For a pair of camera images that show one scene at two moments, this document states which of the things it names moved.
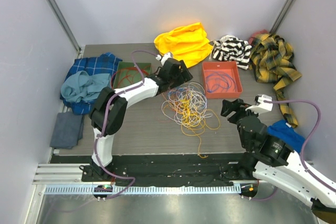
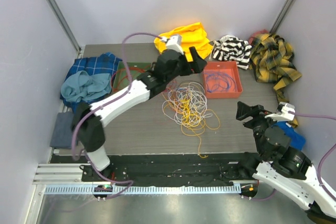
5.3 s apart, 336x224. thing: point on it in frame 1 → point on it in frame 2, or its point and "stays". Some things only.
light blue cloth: [83, 86] stays
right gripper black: [228, 106] → [243, 110]
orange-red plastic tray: [221, 80] stays
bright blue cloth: [280, 130] stays
